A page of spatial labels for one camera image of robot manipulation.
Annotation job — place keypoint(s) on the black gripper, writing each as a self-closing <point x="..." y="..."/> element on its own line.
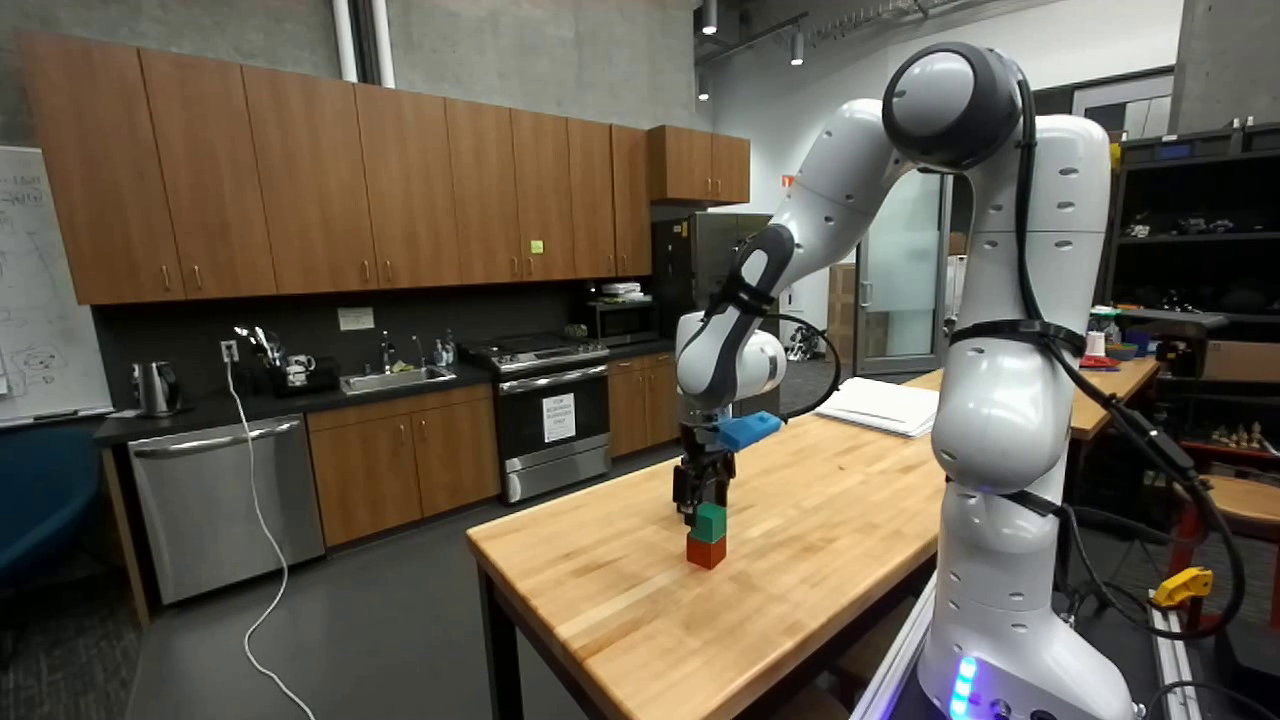
<point x="704" y="474"/>

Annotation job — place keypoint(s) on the green cube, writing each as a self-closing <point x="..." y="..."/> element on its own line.
<point x="712" y="523"/>

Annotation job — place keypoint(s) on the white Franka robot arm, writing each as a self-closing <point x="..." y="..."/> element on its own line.
<point x="995" y="441"/>

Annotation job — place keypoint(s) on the red cube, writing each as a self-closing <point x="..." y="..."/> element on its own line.
<point x="704" y="553"/>

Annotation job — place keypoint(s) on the white paper stack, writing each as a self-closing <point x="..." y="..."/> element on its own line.
<point x="883" y="406"/>

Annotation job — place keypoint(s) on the narrow lower wooden cabinet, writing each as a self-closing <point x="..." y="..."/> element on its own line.
<point x="642" y="400"/>

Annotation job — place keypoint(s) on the stainless steel oven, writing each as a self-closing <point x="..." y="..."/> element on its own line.
<point x="544" y="426"/>

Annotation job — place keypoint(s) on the black refrigerator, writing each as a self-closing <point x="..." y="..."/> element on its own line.
<point x="693" y="262"/>

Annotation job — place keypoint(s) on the green sticky note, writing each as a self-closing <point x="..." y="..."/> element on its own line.
<point x="539" y="244"/>

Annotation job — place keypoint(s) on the lower wooden sink cabinet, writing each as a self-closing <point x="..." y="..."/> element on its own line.
<point x="401" y="461"/>

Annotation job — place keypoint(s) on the steel kitchen sink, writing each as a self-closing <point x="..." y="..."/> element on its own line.
<point x="397" y="380"/>

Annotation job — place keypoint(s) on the wooden cabinet above fridge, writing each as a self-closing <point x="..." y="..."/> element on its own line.
<point x="700" y="162"/>

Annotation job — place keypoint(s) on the red tray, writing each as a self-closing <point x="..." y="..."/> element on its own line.
<point x="1096" y="362"/>

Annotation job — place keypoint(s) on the countertop coffee maker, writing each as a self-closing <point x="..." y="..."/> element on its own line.
<point x="281" y="362"/>

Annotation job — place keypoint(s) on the yellow clamp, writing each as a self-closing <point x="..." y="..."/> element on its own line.
<point x="1181" y="585"/>

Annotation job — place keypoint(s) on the stainless steel dishwasher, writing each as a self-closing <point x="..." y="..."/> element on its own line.
<point x="220" y="513"/>

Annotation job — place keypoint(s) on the black storage shelf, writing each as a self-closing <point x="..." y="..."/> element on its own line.
<point x="1201" y="267"/>

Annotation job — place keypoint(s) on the steel kettle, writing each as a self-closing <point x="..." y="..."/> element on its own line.
<point x="156" y="391"/>

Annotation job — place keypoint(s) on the grey ceiling pipes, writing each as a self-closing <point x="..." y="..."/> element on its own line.
<point x="363" y="40"/>

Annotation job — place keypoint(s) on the blue lounge chair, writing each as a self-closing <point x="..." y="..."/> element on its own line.
<point x="40" y="503"/>

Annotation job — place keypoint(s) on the whiteboard with posters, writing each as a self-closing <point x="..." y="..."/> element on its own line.
<point x="44" y="295"/>

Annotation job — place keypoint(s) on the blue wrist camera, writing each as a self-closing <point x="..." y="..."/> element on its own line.
<point x="741" y="428"/>

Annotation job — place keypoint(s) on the aluminium base frame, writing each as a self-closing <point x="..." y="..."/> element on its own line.
<point x="888" y="666"/>

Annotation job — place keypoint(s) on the white wall outlet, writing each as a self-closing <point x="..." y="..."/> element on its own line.
<point x="358" y="319"/>

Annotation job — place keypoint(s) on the upper wooden wall cabinets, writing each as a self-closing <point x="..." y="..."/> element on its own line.
<point x="332" y="200"/>

